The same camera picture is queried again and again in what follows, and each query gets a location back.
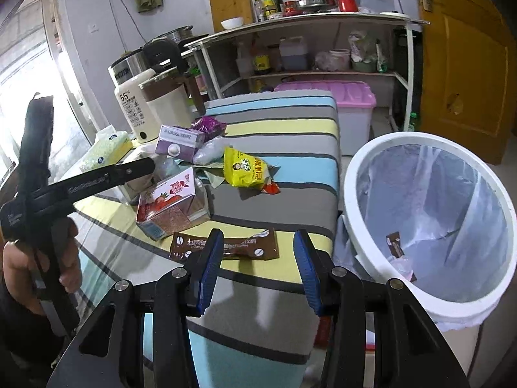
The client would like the clear plastic bag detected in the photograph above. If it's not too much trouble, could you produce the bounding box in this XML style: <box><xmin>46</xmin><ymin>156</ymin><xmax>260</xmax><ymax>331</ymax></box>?
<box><xmin>193</xmin><ymin>136</ymin><xmax>226</xmax><ymax>166</ymax></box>

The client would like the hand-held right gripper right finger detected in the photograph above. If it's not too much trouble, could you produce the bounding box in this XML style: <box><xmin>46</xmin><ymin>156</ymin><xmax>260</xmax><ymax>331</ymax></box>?
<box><xmin>293</xmin><ymin>230</ymin><xmax>471</xmax><ymax>388</ymax></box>

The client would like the clear plastic bottle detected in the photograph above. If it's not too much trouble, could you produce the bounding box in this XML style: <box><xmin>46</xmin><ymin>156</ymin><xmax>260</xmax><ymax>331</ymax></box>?
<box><xmin>235</xmin><ymin>42</ymin><xmax>253</xmax><ymax>77</ymax></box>

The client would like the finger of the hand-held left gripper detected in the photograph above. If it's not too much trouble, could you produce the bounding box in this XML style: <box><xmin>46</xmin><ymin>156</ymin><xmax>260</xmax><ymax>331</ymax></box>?
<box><xmin>103</xmin><ymin>157</ymin><xmax>157</xmax><ymax>189</ymax></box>

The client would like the yellow snack packet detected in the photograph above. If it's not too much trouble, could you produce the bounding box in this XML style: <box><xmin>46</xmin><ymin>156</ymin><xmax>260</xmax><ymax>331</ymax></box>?
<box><xmin>223</xmin><ymin>145</ymin><xmax>281</xmax><ymax>195</ymax></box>

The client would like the grey hanging cable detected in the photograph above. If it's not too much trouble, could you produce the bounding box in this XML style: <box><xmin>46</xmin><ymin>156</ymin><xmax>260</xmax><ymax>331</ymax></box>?
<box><xmin>106</xmin><ymin>0</ymin><xmax>135</xmax><ymax>54</ymax></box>

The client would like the beige kettle brown handle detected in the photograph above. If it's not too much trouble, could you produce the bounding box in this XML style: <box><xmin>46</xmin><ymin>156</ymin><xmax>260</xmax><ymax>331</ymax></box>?
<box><xmin>138</xmin><ymin>69</ymin><xmax>207</xmax><ymax>130</ymax></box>

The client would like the dark sauce bottle yellow label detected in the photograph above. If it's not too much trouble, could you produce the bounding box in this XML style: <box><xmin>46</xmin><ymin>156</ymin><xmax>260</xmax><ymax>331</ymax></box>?
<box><xmin>251</xmin><ymin>34</ymin><xmax>272</xmax><ymax>75</ymax></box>

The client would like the green tissue pack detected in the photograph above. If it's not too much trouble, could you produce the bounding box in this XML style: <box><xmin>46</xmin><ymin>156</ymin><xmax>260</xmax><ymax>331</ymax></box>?
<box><xmin>79</xmin><ymin>125</ymin><xmax>134</xmax><ymax>172</ymax></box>

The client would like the steel plate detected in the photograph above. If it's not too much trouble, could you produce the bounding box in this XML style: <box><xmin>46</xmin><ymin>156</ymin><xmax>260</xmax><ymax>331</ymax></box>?
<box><xmin>294</xmin><ymin>0</ymin><xmax>336</xmax><ymax>12</ymax></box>

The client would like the purple snack packet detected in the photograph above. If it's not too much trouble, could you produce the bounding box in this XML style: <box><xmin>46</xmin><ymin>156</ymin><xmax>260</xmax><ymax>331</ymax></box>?
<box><xmin>192</xmin><ymin>116</ymin><xmax>227</xmax><ymax>138</ymax></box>

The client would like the wooden cutting board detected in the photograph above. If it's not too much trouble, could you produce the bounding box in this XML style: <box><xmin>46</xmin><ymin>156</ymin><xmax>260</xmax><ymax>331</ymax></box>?
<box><xmin>208</xmin><ymin>0</ymin><xmax>248</xmax><ymax>33</ymax></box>

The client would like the purple milk carton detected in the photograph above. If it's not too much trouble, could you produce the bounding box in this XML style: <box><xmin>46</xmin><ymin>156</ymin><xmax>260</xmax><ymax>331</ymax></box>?
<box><xmin>155</xmin><ymin>124</ymin><xmax>206</xmax><ymax>157</ymax></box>

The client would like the white round bin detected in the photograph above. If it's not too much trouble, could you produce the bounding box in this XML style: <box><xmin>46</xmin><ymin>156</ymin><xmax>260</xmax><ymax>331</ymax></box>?
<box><xmin>343</xmin><ymin>131</ymin><xmax>517</xmax><ymax>332</ymax></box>

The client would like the stainless steel cooker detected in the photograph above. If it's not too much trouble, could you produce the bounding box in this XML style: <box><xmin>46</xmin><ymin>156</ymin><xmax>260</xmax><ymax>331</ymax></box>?
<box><xmin>108</xmin><ymin>48</ymin><xmax>146</xmax><ymax>86</ymax></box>

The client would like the pink lid storage box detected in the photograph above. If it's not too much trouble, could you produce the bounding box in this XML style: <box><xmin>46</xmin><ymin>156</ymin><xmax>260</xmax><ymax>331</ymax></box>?
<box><xmin>274</xmin><ymin>81</ymin><xmax>377</xmax><ymax>157</ymax></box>

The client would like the yellow wooden door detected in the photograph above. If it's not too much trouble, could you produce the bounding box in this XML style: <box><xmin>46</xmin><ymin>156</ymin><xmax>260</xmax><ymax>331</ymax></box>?
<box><xmin>410</xmin><ymin>0</ymin><xmax>517</xmax><ymax>166</ymax></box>

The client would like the window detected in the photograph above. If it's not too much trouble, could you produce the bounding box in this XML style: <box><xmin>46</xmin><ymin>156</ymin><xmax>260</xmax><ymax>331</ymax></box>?
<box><xmin>0</xmin><ymin>0</ymin><xmax>101</xmax><ymax>162</ymax></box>

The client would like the person's left hand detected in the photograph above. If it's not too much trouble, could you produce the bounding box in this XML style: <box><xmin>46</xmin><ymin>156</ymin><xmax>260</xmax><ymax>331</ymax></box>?
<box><xmin>2</xmin><ymin>216</ymin><xmax>82</xmax><ymax>317</ymax></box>

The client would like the white electric kettle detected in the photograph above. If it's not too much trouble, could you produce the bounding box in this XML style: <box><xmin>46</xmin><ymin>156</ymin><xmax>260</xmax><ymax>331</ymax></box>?
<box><xmin>114</xmin><ymin>69</ymin><xmax>159</xmax><ymax>144</ymax></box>

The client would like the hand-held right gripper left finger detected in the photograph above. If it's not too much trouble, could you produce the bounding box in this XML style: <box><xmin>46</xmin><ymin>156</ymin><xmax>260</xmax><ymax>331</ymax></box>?
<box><xmin>46</xmin><ymin>228</ymin><xmax>225</xmax><ymax>388</ymax></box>

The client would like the striped table cloth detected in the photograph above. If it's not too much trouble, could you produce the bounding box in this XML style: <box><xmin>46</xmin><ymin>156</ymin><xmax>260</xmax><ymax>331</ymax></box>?
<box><xmin>52</xmin><ymin>89</ymin><xmax>340</xmax><ymax>388</ymax></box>

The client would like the black appliance lid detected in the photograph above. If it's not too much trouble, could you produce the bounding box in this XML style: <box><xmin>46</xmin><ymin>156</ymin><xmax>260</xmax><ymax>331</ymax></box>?
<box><xmin>141</xmin><ymin>38</ymin><xmax>190</xmax><ymax>74</ymax></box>

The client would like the bundle of plastic bags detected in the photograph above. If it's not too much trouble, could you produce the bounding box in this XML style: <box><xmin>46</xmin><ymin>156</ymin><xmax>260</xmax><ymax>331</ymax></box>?
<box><xmin>349</xmin><ymin>30</ymin><xmax>389</xmax><ymax>73</ymax></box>

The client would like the brown coffee packet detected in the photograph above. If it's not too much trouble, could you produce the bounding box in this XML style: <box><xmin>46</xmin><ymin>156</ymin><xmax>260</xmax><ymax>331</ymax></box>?
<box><xmin>385</xmin><ymin>232</ymin><xmax>405</xmax><ymax>260</ymax></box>
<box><xmin>170</xmin><ymin>228</ymin><xmax>280</xmax><ymax>261</ymax></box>

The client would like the white plastic jar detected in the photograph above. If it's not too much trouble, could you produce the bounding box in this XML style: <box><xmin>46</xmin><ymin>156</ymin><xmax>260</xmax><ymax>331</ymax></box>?
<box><xmin>329</xmin><ymin>48</ymin><xmax>351</xmax><ymax>71</ymax></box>

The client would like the white shelf rack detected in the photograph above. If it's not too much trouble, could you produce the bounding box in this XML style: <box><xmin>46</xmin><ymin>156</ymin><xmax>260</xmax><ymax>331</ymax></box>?
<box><xmin>184</xmin><ymin>11</ymin><xmax>421</xmax><ymax>130</ymax></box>

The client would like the red strawberry milk carton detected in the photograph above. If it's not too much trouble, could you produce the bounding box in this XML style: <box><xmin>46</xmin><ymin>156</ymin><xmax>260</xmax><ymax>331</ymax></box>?
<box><xmin>136</xmin><ymin>167</ymin><xmax>211</xmax><ymax>239</ymax></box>

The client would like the steel steamer pot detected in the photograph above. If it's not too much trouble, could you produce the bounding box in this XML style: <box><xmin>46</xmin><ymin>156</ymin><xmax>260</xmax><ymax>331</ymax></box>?
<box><xmin>155</xmin><ymin>25</ymin><xmax>195</xmax><ymax>44</ymax></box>

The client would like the clear plastic bin liner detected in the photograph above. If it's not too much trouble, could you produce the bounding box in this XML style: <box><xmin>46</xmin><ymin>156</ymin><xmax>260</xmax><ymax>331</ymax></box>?
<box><xmin>331</xmin><ymin>145</ymin><xmax>510</xmax><ymax>334</ymax></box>

